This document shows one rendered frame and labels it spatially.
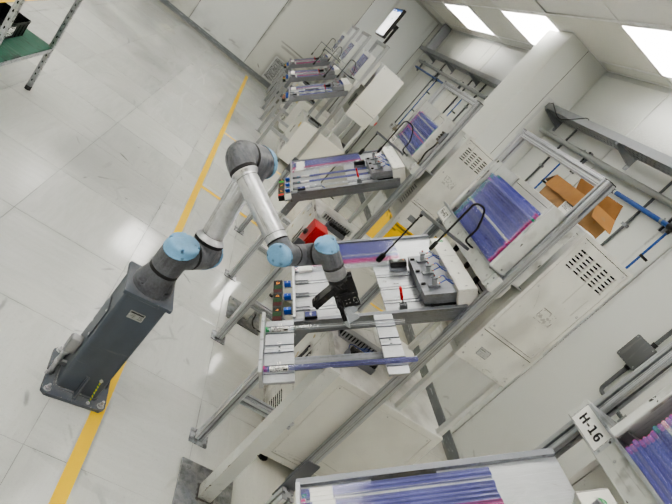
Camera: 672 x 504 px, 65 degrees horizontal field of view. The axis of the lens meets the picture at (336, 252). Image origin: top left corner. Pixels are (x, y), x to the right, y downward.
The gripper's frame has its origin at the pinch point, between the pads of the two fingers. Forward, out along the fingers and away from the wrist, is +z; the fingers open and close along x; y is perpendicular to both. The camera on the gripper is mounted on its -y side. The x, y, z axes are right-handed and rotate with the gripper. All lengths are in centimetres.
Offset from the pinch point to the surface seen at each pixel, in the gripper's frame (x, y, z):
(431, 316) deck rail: 16.9, 32.2, 19.9
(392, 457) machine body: 17, -1, 93
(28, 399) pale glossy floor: -4, -117, -10
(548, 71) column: 332, 223, 25
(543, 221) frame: 15, 81, -9
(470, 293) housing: 19, 50, 16
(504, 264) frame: 15, 64, 5
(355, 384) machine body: 17.8, -6.4, 44.3
